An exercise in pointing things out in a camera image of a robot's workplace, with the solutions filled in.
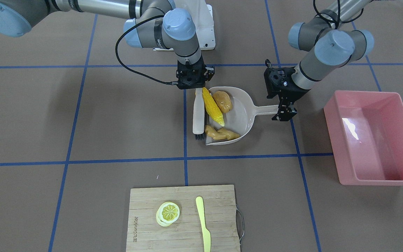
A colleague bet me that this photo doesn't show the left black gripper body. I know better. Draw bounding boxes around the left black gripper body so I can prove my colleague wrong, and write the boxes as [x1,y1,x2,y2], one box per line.
[264,59,308,105]

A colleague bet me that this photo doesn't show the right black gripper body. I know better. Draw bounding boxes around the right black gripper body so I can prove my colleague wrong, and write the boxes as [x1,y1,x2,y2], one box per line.
[176,59,215,90]

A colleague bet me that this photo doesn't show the beige plastic dustpan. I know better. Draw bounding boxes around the beige plastic dustpan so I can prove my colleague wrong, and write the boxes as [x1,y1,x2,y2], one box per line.
[205,86,278,146]

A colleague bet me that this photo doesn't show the white brush with black bristles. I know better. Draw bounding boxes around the white brush with black bristles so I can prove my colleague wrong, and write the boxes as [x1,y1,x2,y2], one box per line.
[192,88,205,140]

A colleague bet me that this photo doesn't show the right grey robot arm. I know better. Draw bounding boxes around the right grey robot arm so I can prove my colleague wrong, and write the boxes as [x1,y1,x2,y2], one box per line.
[0,0,215,90]

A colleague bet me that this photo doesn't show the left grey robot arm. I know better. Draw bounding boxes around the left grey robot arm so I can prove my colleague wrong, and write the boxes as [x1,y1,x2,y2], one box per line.
[264,0,375,121]

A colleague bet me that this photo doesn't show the pink plastic bin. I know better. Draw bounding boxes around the pink plastic bin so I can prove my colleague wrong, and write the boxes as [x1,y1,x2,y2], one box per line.
[324,90,403,186]

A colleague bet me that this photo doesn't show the yellow toy corn cob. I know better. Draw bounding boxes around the yellow toy corn cob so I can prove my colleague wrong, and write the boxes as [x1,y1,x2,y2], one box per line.
[202,87,225,127]

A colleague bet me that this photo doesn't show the brown toy potato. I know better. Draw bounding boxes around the brown toy potato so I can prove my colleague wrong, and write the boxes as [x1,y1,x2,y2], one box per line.
[212,91,233,114]

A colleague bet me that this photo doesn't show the tan toy ginger root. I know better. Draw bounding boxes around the tan toy ginger root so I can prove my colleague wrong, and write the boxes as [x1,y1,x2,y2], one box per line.
[205,125,241,141]

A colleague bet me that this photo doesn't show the yellow lemon slices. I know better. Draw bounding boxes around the yellow lemon slices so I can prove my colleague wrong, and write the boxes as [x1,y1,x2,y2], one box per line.
[156,202,180,227]

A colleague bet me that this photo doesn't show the yellow plastic knife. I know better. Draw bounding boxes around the yellow plastic knife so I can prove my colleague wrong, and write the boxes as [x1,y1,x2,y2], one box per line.
[196,196,211,252]

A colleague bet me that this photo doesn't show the bamboo cutting board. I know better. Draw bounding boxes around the bamboo cutting board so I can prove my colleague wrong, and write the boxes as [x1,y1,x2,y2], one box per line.
[126,184,241,252]

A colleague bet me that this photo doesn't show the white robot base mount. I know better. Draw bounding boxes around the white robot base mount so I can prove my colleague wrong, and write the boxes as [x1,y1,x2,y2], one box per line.
[162,0,216,50]

